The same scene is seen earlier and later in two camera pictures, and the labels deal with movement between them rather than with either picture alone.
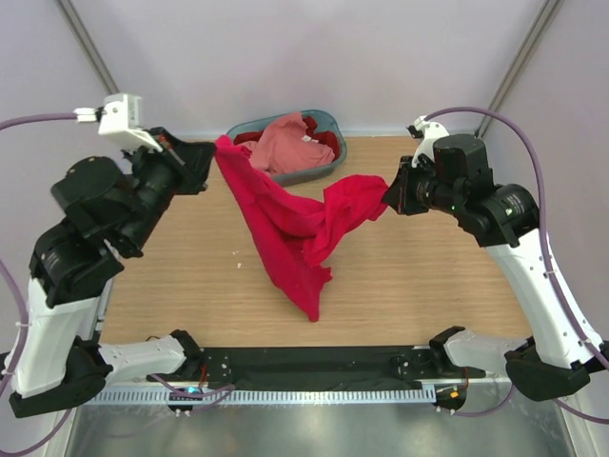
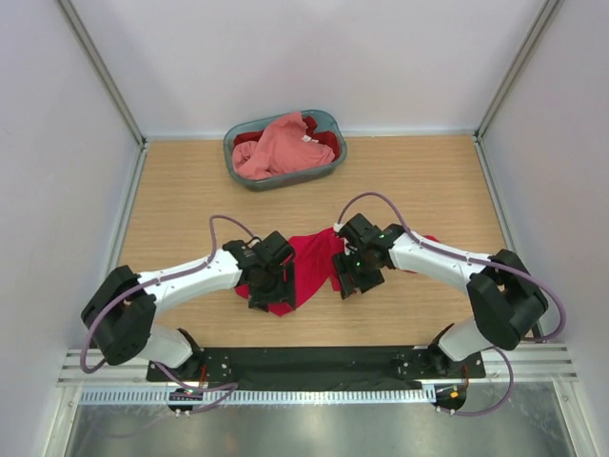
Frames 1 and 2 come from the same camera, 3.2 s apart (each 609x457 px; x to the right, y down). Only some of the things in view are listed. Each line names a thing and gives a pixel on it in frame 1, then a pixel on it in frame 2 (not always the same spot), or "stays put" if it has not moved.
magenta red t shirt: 294,237 -> 314,255
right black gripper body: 419,189 -> 363,273
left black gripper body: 186,179 -> 274,288
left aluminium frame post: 88,47 stays put
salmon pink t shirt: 280,149 stays put
